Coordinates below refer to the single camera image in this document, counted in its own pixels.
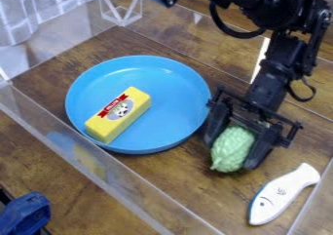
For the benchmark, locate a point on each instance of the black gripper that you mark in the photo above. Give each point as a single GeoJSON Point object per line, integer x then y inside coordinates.
{"type": "Point", "coordinates": [255, 113]}

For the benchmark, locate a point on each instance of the green bitter gourd toy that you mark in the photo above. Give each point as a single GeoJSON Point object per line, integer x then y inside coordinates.
{"type": "Point", "coordinates": [231, 149]}

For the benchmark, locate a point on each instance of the blue round plate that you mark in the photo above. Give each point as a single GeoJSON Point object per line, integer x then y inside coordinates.
{"type": "Point", "coordinates": [164, 105]}

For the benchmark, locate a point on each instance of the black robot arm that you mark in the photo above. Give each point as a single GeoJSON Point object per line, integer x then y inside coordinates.
{"type": "Point", "coordinates": [298, 23]}

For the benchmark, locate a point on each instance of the white wooden fish toy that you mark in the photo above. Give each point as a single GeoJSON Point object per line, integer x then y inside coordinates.
{"type": "Point", "coordinates": [279, 193]}

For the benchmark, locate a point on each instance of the yellow butter block toy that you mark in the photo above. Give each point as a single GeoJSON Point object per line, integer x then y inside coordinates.
{"type": "Point", "coordinates": [118, 115]}

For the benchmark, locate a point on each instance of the blue clamp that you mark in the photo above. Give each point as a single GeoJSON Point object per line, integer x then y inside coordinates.
{"type": "Point", "coordinates": [26, 215]}

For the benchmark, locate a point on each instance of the white grid cloth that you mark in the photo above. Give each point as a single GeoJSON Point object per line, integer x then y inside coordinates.
{"type": "Point", "coordinates": [23, 15]}

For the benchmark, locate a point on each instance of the clear acrylic enclosure wall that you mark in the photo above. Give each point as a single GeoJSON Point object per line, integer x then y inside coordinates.
{"type": "Point", "coordinates": [106, 193]}

